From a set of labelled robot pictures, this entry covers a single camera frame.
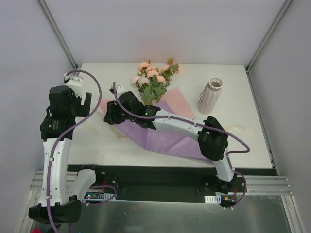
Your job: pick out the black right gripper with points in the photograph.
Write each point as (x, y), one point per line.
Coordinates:
(113, 112)

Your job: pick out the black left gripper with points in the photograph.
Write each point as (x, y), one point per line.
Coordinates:
(85, 104)

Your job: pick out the purple wrapping paper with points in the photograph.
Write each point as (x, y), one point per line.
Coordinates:
(163, 141)

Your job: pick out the cream printed ribbon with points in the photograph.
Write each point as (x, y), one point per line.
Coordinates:
(238, 128)

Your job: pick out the pink wrapping paper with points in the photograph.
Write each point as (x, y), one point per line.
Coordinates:
(174, 102)

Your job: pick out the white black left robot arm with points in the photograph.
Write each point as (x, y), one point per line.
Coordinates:
(58, 202)

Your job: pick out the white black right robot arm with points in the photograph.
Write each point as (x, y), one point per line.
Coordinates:
(208, 133)

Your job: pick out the white ribbed ceramic vase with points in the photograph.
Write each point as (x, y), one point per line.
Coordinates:
(209, 96)

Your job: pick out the pink flower bouquet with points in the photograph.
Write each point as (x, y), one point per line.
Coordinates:
(152, 82)

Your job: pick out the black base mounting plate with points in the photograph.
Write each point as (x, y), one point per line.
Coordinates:
(172, 184)

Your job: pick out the red object at bottom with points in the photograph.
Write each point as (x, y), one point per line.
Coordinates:
(36, 230)

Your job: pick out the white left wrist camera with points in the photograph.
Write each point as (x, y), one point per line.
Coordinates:
(74, 82)

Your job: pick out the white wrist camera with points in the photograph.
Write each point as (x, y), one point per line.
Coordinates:
(117, 89)
(74, 82)

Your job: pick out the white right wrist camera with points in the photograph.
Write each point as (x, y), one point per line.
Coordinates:
(117, 89)

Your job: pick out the left aluminium side rail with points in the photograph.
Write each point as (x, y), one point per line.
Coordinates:
(56, 139)

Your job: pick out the aluminium side rail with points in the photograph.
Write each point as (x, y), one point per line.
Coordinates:
(56, 139)
(259, 112)

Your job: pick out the left slotted cable duct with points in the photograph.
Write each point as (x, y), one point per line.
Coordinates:
(99, 197)

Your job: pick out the slotted cable duct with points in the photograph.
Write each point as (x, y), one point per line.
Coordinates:
(218, 198)
(99, 197)

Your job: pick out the left aluminium frame post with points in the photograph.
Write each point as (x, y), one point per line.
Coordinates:
(57, 33)

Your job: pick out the aluminium frame post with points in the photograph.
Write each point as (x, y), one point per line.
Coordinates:
(57, 33)
(265, 40)

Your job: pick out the right slotted cable duct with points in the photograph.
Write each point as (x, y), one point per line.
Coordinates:
(218, 198)

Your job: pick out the right aluminium side rail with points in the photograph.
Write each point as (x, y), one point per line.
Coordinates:
(259, 112)

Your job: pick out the right aluminium frame post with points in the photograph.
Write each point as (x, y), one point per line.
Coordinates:
(265, 40)

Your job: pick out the aluminium front frame rail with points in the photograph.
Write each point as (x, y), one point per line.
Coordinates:
(256, 185)

